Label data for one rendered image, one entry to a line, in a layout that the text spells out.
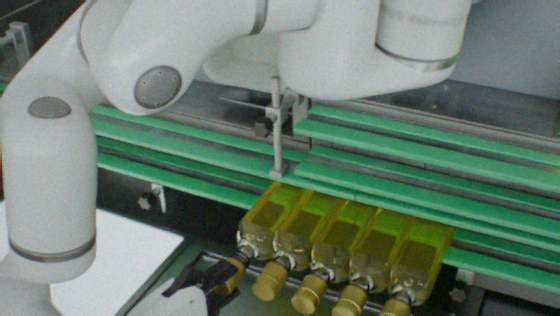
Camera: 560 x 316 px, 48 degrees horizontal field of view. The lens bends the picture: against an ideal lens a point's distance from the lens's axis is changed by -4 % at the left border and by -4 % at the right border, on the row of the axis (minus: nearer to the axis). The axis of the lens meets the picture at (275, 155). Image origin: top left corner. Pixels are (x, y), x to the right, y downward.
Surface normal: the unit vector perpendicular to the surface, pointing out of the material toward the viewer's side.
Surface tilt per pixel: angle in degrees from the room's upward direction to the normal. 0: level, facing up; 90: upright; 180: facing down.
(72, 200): 69
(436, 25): 33
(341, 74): 43
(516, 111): 90
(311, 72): 10
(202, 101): 90
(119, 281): 90
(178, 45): 61
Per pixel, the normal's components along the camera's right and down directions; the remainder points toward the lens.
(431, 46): 0.11, 0.58
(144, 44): 0.21, 0.22
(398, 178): -0.04, -0.84
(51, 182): 0.33, 0.49
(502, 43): -0.44, 0.50
